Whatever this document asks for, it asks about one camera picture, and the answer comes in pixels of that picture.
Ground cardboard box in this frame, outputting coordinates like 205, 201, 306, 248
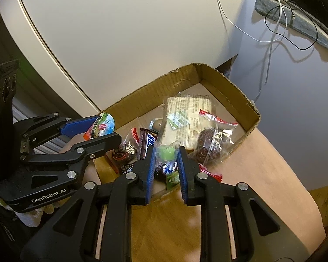
106, 64, 261, 185

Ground white cable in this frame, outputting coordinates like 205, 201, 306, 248
211, 0, 288, 44

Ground dark pastry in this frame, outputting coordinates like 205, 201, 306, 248
188, 109, 239, 182

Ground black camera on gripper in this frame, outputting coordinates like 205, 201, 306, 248
0, 60, 19, 127

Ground green round candy packet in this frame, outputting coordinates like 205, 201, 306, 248
155, 144, 181, 192

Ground dark Snickers bar Japanese label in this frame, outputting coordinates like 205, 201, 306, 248
140, 127, 157, 160

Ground red blue jelly cup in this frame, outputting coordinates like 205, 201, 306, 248
83, 112, 115, 141

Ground packaged sliced bread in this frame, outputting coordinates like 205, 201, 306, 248
158, 93, 217, 151

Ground black cable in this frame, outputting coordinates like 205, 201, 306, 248
264, 2, 319, 52

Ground white gloved hand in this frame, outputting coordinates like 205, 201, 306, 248
0, 199, 59, 227

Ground brown Snickers bar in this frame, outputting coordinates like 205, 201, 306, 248
155, 160, 177, 182

